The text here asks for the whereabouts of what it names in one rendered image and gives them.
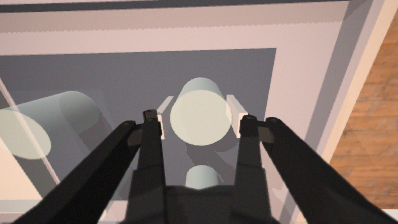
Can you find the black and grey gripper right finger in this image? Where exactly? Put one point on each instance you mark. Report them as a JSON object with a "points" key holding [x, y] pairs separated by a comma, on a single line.
{"points": [[322, 195]]}

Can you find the pale grey cylinder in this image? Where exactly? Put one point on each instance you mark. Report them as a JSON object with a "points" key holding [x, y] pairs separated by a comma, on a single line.
{"points": [[127, 174], [201, 176], [200, 115], [34, 129]]}

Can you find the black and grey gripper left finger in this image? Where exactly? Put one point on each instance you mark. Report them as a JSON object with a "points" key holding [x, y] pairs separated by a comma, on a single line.
{"points": [[83, 195]]}

